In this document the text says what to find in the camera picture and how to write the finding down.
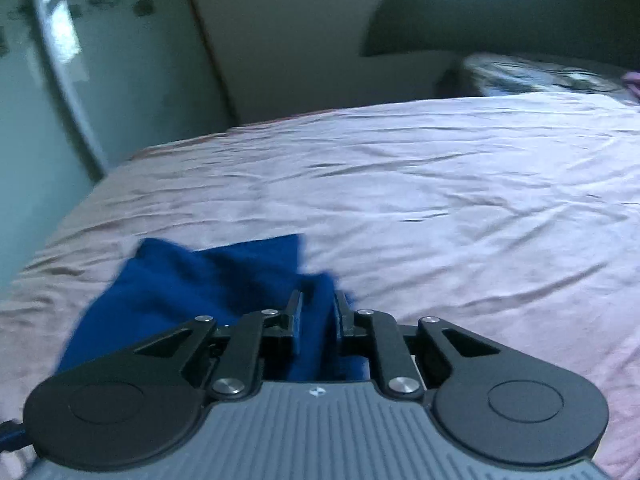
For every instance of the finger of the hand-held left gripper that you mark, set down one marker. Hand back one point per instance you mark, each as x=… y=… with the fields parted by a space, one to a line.
x=12 y=437

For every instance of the dark headboard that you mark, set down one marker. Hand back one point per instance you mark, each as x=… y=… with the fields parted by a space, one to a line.
x=500 y=15

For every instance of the floral frosted glass wardrobe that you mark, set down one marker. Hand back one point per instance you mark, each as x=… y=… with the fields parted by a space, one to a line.
x=75 y=60

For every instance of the blue sweater with rhinestone trim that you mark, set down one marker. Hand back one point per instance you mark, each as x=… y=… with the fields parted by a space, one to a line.
x=200 y=290

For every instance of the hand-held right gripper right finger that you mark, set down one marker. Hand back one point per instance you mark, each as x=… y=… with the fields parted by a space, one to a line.
x=341 y=314

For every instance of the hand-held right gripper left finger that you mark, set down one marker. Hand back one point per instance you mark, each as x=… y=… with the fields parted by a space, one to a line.
x=296 y=321

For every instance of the pink bed sheet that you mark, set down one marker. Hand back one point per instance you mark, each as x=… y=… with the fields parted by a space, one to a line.
x=425 y=200

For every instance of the quilted patterned pillow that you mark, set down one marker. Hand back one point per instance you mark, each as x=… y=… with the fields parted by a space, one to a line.
x=540 y=76

